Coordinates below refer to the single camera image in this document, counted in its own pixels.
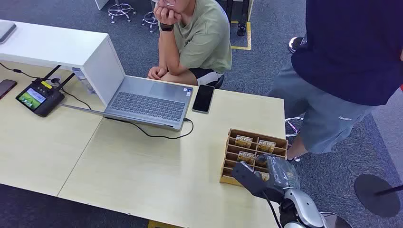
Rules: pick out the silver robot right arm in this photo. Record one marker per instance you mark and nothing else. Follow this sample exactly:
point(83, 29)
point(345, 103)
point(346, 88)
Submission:
point(303, 209)

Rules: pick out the seated person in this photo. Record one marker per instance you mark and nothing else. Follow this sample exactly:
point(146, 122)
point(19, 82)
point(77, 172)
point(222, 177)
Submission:
point(204, 41)

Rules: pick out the dark reddish smartphone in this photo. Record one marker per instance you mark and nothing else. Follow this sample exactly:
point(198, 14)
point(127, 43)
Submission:
point(5, 87)

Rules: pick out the black remote controller with screen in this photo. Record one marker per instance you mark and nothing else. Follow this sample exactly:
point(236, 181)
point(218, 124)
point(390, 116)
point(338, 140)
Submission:
point(39, 100)

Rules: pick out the seated person's right hand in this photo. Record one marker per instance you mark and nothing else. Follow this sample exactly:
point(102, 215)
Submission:
point(156, 73)

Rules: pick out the black stool seat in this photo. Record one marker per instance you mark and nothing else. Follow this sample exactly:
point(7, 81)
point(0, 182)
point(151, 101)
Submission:
point(219, 82)

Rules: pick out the black smartphone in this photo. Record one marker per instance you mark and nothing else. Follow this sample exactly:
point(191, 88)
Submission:
point(203, 98)

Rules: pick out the silver open laptop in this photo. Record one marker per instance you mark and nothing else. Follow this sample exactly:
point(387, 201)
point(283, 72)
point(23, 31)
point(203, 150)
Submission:
point(148, 104)

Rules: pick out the gold hotel key card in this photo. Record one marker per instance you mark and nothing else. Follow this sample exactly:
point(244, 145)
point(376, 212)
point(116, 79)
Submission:
point(246, 157)
point(265, 176)
point(266, 146)
point(243, 142)

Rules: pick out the black round stand base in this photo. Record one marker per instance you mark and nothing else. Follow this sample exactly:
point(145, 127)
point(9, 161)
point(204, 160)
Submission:
point(374, 196)

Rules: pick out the wooden card holder box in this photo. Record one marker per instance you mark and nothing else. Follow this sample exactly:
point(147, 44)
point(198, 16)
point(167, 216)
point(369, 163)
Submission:
point(231, 157)

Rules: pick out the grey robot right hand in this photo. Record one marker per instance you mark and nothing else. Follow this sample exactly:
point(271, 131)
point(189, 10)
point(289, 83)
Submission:
point(281, 174)

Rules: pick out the chrome round base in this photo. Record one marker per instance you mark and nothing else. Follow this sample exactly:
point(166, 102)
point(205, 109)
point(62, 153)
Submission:
point(337, 220)

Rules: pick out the seated person's left hand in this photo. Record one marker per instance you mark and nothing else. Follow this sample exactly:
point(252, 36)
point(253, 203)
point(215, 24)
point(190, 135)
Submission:
point(167, 15)

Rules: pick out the black cabinet with caster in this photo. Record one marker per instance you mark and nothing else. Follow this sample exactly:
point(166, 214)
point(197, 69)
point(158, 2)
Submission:
point(240, 12)

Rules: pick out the white raised desk shelf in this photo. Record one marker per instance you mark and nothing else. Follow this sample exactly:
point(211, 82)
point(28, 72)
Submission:
point(50, 44)

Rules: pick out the chrome stool base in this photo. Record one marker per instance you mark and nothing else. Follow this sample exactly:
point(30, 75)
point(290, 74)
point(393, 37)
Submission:
point(149, 20)
point(121, 9)

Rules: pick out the black wristwatch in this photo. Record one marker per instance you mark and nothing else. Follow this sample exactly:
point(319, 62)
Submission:
point(166, 27)

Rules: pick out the standing person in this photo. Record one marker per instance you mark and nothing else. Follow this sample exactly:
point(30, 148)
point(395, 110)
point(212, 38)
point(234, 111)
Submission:
point(346, 63)

